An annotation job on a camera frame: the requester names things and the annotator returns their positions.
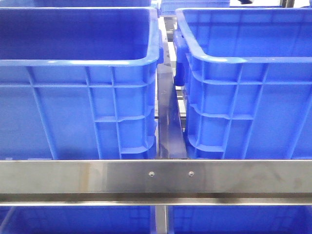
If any blue crate front left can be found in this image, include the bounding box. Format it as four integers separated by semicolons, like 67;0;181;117
0;7;163;160

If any blue crate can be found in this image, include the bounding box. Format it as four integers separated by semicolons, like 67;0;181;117
34;0;152;7
174;8;312;159
160;0;230;16
0;206;156;234
169;206;312;234
0;7;163;160

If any blue crate front right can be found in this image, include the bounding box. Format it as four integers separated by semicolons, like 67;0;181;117
174;8;312;159

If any blue crate lower left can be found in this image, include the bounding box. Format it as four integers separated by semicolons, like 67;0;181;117
0;206;156;234

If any blue crate rear right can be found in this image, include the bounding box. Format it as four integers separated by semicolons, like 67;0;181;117
160;0;230;16

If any blue crate lower right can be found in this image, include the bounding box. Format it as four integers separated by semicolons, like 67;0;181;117
169;206;312;234

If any blue crate rear left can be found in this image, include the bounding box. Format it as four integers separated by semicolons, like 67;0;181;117
34;0;152;7

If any steel shelf front rail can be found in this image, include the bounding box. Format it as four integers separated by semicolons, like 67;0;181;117
0;159;312;206

